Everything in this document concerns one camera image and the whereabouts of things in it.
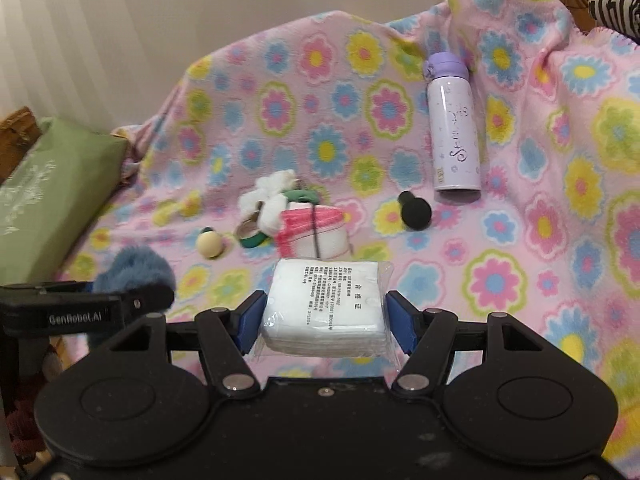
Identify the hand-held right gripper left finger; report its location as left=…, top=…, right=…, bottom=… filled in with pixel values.
left=100, top=290, right=267, bottom=398

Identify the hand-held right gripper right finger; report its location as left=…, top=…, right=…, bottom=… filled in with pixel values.
left=386, top=291, right=553, bottom=398

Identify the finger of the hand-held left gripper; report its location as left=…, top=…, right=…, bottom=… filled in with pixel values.
left=0, top=282, right=96, bottom=301
left=0, top=287, right=175, bottom=338

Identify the white cotton pads packet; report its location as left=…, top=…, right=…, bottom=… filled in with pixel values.
left=254, top=258, right=401, bottom=359

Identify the green tape roll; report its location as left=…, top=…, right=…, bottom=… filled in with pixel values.
left=235, top=201, right=273, bottom=249

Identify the blue fluffy toy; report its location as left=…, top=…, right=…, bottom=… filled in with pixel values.
left=85, top=247, right=177, bottom=348

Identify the wooden ball with green stem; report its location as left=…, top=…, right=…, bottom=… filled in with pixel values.
left=196, top=227, right=223, bottom=260

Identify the pink white cloth bundle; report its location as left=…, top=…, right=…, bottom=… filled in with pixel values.
left=274, top=208, right=351, bottom=258

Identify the green printed cushion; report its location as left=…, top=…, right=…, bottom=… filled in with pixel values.
left=0, top=117, right=130, bottom=286

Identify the black round knob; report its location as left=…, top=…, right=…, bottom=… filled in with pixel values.
left=398, top=191, right=433, bottom=232

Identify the brown wicker basket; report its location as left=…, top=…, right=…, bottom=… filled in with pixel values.
left=0, top=106, right=43, bottom=181

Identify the purple white bottle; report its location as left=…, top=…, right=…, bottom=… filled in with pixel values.
left=424, top=51, right=482, bottom=192

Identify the pink floral fleece blanket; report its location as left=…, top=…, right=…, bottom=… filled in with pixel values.
left=52, top=0, right=640, bottom=461

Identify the zebra striped cloth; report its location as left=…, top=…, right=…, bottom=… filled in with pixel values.
left=587, top=0, right=640, bottom=43

